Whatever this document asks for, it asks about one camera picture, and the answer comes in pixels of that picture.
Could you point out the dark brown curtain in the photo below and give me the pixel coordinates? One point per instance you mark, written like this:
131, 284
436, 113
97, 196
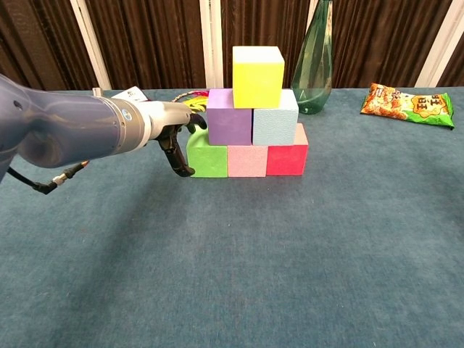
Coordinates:
156, 43

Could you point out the light blue foam cube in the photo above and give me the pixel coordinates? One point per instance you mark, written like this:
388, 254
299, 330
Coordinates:
275, 125

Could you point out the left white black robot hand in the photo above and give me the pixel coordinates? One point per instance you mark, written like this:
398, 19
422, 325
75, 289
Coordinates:
168, 116

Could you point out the purple foam cube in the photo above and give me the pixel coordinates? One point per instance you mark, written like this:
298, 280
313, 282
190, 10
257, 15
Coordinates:
228, 121

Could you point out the green plastic spray bottle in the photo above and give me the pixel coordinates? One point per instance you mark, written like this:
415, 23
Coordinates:
311, 83

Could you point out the red and white folding fan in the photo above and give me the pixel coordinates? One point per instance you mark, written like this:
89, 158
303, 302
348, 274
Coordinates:
130, 95

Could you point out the blue felt table cover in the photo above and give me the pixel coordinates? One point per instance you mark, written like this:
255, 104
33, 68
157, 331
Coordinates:
217, 272

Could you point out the orange green snack bag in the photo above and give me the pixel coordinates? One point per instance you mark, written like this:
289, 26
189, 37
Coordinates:
409, 105

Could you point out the pink foam cube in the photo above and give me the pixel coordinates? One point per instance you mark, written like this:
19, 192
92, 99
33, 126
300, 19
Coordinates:
248, 161

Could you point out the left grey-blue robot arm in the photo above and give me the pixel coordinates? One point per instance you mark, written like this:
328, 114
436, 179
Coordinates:
65, 130

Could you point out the yellow foam cube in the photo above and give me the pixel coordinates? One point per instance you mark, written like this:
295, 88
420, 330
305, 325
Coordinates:
257, 78

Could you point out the red foam cube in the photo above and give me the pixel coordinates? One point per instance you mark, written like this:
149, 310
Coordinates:
288, 159

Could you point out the green foam cube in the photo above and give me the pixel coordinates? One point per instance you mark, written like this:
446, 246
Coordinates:
208, 159

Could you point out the yellow feather shuttlecock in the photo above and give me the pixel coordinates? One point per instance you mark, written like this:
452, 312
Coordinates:
197, 101

